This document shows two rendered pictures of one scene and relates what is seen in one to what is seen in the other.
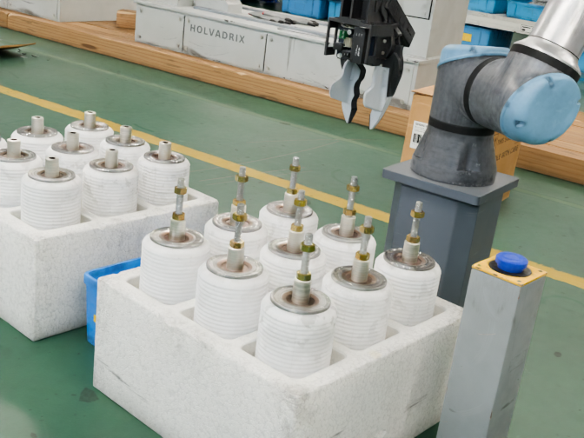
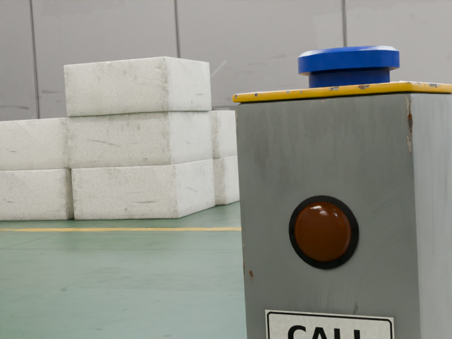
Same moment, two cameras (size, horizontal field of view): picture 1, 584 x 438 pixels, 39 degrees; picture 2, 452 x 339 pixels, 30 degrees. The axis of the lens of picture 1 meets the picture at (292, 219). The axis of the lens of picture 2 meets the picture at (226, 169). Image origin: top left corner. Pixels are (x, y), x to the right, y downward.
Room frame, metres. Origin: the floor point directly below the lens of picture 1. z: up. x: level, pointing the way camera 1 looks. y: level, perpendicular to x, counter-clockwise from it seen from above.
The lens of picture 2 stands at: (1.29, -0.40, 0.30)
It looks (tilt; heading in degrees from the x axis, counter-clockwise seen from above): 3 degrees down; 168
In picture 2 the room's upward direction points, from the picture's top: 3 degrees counter-clockwise
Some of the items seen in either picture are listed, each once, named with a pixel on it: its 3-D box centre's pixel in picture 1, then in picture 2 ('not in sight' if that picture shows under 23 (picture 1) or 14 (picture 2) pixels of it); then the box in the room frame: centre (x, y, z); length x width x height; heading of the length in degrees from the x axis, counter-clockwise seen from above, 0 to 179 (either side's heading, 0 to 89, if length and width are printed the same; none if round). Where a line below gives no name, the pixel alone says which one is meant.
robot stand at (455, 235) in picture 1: (437, 250); not in sight; (1.44, -0.27, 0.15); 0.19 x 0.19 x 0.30; 57
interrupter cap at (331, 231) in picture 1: (346, 234); not in sight; (1.19, -0.08, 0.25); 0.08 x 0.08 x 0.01
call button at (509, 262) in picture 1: (510, 264); (348, 75); (0.97, -0.28, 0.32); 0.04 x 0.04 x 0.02
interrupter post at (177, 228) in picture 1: (177, 229); not in sight; (1.09, 0.16, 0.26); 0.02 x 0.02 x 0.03
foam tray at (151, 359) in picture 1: (281, 348); not in sight; (1.10, -0.01, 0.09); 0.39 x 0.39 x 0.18; 50
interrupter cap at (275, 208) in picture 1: (289, 209); not in sight; (1.27, 0.01, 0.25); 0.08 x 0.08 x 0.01
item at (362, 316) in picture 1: (348, 339); not in sight; (1.03, -0.10, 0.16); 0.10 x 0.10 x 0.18
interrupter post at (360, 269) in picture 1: (360, 269); not in sight; (1.03, -0.10, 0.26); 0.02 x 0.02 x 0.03
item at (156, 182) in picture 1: (161, 204); not in sight; (1.47, 0.25, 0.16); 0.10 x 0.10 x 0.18
